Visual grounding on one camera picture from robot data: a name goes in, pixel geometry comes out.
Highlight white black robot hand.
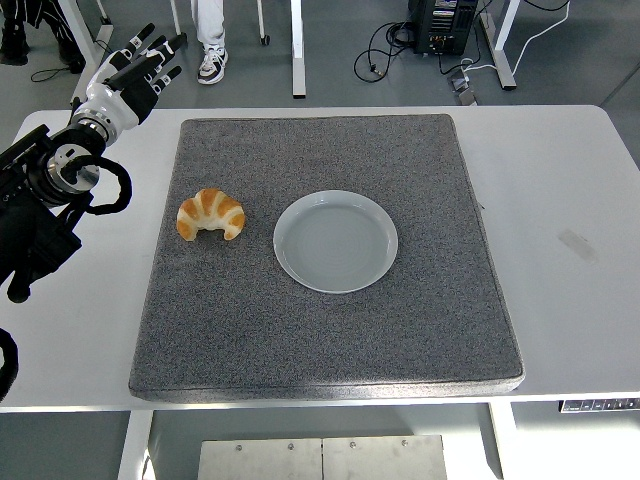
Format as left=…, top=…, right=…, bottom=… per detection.
left=72, top=23, right=189, bottom=135

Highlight golden croissant bread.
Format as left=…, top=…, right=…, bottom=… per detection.
left=176, top=187, right=247, bottom=242

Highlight round grey plate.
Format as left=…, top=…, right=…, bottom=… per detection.
left=272, top=189, right=400, bottom=295

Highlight grey metal plate with screws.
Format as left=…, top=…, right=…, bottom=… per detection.
left=197, top=438, right=324, bottom=480
left=321, top=434, right=448, bottom=480

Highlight white desk leg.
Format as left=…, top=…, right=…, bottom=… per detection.
left=479, top=0, right=521, bottom=91
left=291, top=0, right=307, bottom=99
left=69, top=0, right=116, bottom=108

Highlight seated person's legs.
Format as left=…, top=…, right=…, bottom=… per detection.
left=0, top=0, right=86, bottom=74

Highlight white chair leg with caster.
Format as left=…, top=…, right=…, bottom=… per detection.
left=257, top=0, right=272, bottom=46
left=169, top=0, right=189, bottom=44

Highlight person's leg with sneaker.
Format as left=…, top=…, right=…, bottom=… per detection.
left=191, top=0, right=230, bottom=86

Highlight grey speckled mat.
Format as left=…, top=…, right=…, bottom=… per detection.
left=128, top=113, right=526, bottom=403

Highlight black computer tower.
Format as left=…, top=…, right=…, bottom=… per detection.
left=408, top=0, right=480, bottom=56

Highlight white table leg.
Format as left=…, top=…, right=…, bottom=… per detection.
left=487, top=401, right=521, bottom=480
left=117, top=409, right=155, bottom=480

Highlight grey foot pedal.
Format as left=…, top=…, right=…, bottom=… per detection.
left=448, top=69, right=479, bottom=106

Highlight table height control panel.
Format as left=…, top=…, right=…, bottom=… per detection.
left=558, top=397, right=640, bottom=415

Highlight thin black floor cable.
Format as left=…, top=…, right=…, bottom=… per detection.
left=30, top=39, right=111, bottom=84

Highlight black floor cable with plug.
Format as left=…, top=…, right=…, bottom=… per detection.
left=353, top=19, right=416, bottom=81

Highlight white floor cable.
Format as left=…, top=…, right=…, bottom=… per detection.
left=459, top=0, right=571, bottom=76

